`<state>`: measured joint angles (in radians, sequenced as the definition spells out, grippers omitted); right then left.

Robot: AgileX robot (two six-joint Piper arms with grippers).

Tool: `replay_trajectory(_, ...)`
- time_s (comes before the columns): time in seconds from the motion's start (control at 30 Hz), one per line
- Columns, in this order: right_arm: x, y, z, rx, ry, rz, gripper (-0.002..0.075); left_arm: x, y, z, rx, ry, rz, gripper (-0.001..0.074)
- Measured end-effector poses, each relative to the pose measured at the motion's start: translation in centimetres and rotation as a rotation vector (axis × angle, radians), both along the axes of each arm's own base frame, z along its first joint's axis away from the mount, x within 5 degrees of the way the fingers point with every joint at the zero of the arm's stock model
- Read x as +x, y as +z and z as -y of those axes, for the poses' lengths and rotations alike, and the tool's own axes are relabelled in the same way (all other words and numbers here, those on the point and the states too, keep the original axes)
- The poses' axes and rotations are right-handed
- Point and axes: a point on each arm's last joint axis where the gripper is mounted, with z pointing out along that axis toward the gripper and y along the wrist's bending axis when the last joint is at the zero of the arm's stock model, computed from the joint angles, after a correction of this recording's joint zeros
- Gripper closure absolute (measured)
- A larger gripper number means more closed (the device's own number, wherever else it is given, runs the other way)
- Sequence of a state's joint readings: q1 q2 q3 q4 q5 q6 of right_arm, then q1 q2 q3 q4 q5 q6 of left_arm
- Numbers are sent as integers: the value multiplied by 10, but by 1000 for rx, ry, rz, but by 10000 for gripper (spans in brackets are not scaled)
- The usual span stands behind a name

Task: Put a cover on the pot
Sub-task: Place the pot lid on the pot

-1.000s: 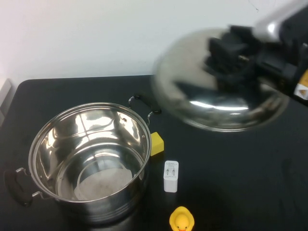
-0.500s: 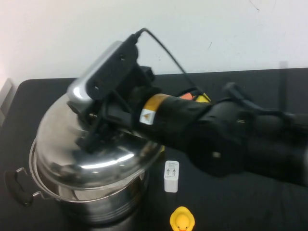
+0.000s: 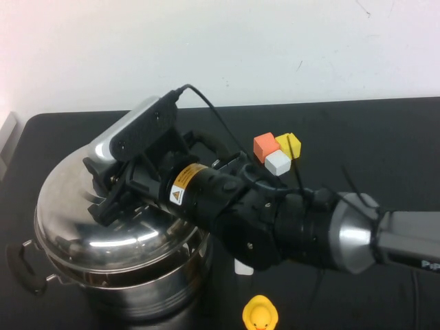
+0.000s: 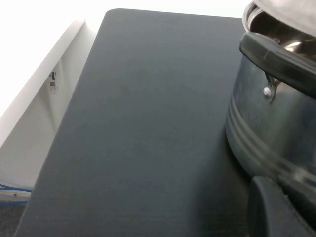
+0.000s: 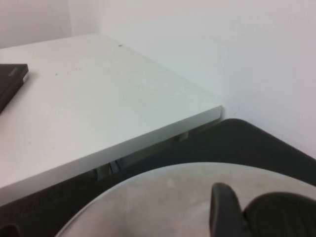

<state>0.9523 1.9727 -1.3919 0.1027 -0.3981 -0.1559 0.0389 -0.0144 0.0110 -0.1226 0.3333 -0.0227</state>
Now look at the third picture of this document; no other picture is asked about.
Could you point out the stainless steel lid black knob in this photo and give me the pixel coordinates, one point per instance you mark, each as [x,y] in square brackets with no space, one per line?
[68,213]

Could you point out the orange foam cube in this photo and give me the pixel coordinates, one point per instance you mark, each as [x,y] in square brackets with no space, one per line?
[262,148]

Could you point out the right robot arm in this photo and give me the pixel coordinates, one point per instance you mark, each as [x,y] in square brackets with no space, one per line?
[309,227]

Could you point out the grey wall fixture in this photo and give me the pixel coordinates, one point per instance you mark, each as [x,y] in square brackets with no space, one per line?
[7,144]

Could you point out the yellow rubber duck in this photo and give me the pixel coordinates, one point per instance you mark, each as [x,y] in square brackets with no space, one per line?
[260,313]

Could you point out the yellow foam cube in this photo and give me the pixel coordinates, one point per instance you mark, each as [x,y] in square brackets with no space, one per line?
[295,145]

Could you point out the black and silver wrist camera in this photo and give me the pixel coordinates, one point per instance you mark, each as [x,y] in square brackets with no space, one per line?
[144,130]

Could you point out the black zip tie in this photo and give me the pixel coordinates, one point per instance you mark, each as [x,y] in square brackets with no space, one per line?
[295,165]
[361,196]

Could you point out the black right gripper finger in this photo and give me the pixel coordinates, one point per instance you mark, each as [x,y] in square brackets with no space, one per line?
[106,178]
[117,208]

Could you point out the white plug charger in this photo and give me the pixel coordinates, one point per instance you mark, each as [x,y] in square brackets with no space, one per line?
[243,271]

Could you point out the white foam cube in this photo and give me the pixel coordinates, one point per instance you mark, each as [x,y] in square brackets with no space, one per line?
[277,164]

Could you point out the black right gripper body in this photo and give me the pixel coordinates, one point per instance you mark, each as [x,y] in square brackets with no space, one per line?
[185,192]

